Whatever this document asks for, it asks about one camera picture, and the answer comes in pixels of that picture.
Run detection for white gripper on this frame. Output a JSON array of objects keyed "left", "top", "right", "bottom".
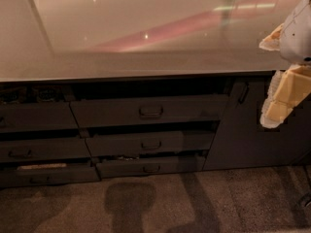
[{"left": 259, "top": 0, "right": 311, "bottom": 129}]

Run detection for dark drawer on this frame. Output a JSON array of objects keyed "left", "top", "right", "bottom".
[
  {"left": 0, "top": 102, "right": 77, "bottom": 133},
  {"left": 0, "top": 165, "right": 99, "bottom": 188},
  {"left": 0, "top": 138, "right": 89, "bottom": 163},
  {"left": 70, "top": 94, "right": 228, "bottom": 128},
  {"left": 96, "top": 156, "right": 205, "bottom": 178},
  {"left": 86, "top": 130, "right": 215, "bottom": 156}
]

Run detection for snack bags in left drawer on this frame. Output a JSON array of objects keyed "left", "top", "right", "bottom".
[{"left": 0, "top": 85, "right": 64, "bottom": 104}]

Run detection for dark cabinet door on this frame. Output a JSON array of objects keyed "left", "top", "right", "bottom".
[{"left": 204, "top": 77, "right": 311, "bottom": 170}]

